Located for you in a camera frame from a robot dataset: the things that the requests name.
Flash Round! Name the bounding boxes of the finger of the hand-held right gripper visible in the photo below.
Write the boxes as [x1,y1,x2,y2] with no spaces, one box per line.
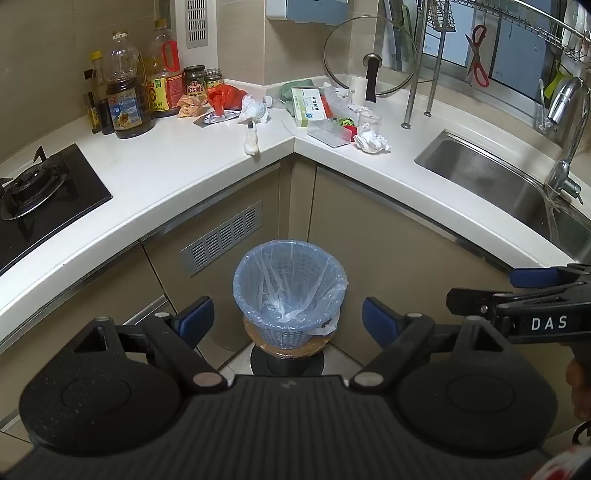
[509,263,591,288]
[446,284,591,320]

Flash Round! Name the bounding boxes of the beige paper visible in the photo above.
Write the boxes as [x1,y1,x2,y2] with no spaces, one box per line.
[178,93,208,118]

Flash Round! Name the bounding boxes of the beige kitchen cabinet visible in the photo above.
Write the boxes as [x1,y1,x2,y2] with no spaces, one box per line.
[0,159,573,444]

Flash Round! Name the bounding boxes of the clear glass cup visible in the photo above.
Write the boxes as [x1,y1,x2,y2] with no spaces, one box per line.
[358,110,384,134]

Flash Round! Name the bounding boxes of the orange plastic bag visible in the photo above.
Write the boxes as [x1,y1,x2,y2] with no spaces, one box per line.
[207,84,250,115]

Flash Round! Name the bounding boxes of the white green medicine box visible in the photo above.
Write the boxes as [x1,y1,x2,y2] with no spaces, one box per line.
[290,85,335,128]

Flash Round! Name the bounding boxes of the chrome faucet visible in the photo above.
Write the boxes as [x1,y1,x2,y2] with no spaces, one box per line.
[545,76,587,204]

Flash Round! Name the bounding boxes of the cutting board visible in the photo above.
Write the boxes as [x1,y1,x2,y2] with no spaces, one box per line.
[383,0,416,72]

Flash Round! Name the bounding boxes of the clear plastic tray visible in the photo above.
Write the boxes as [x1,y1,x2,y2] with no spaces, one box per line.
[307,117,358,148]

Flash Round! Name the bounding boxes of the white wall vent panel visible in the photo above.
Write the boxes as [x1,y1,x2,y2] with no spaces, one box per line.
[185,0,211,49]

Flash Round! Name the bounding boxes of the light blue wall appliance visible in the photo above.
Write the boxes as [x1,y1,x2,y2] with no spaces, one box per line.
[267,0,348,26]

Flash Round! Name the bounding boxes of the green plastic utensil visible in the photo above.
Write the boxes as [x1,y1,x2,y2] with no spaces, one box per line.
[544,62,573,100]

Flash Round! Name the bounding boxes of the white plate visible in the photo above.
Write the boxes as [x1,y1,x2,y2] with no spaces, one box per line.
[561,0,591,61]

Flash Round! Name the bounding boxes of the small white plastic bottle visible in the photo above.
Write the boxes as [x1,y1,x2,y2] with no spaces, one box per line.
[243,121,260,157]

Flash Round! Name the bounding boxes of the round wooden stool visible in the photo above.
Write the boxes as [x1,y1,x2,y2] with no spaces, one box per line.
[243,314,342,377]

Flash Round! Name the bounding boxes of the person's right hand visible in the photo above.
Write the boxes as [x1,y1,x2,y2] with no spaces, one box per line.
[566,357,591,423]

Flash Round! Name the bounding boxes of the stainless steel sink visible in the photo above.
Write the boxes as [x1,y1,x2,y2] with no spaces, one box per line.
[414,129,591,261]

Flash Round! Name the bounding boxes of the grey cabinet vent grille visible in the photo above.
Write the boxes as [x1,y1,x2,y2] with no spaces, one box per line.
[180,200,264,278]

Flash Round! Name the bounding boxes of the small dark sauce bottle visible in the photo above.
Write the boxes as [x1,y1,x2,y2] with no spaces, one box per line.
[83,69,103,134]

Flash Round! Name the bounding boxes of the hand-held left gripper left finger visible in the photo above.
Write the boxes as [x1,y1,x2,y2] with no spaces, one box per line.
[69,295,228,394]

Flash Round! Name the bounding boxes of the blue plastic waste basket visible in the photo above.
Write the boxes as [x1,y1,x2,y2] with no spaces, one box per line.
[232,239,348,350]

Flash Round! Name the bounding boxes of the red scissors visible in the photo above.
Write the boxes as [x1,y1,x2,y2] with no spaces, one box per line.
[464,24,491,88]

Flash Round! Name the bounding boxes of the green cloth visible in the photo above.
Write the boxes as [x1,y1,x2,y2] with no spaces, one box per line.
[278,79,319,116]

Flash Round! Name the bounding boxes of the yellow-capped sauce bottle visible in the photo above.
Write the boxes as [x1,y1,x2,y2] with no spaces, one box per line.
[90,51,116,136]

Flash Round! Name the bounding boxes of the metal dish rack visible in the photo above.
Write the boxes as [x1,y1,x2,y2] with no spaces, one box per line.
[402,0,591,130]

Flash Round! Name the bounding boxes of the large red-handled oil bottle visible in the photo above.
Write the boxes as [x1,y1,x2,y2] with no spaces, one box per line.
[144,19,184,118]

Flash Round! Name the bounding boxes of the clear plastic bag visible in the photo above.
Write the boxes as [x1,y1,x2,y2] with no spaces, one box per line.
[323,88,356,118]

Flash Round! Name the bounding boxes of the silver foil wrapper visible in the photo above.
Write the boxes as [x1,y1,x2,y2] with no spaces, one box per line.
[194,111,241,126]

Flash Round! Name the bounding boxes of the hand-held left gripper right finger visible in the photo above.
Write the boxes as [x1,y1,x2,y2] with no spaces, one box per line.
[348,296,513,394]

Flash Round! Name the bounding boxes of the glass pot lid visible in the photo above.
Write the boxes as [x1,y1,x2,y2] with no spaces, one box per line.
[322,16,419,103]

